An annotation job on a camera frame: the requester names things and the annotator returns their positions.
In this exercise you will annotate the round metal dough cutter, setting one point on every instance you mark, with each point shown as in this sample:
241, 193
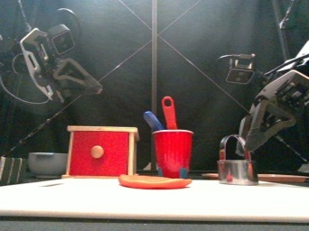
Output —
237, 173

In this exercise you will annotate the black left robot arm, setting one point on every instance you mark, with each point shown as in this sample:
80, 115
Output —
9, 45

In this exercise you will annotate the wooden drawer cabinet box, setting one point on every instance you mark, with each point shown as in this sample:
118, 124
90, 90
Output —
132, 150

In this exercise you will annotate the red front wooden drawer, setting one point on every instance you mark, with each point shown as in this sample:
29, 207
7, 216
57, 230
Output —
84, 159

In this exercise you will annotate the grey bowl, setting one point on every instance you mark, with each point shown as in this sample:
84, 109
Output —
48, 164

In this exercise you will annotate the pink plastic tray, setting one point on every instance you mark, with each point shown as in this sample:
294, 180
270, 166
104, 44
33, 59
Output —
281, 178

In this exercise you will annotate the red plastic cup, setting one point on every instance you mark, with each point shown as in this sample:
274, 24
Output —
173, 150

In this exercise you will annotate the blue tape piece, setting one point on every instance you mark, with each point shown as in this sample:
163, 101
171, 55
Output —
183, 172

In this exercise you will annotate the dark striped block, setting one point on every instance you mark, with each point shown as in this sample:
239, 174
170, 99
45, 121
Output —
12, 170

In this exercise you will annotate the white cutting board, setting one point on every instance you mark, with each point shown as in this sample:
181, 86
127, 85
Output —
120, 201

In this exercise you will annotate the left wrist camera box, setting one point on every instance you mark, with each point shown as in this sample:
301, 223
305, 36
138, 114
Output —
61, 39

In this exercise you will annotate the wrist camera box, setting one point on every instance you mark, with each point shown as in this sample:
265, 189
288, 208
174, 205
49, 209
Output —
61, 39
241, 72

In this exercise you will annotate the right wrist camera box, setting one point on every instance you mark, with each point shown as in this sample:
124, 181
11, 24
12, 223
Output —
241, 72

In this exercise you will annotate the vertical metal frame pole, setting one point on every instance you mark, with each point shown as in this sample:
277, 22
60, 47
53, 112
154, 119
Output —
154, 75

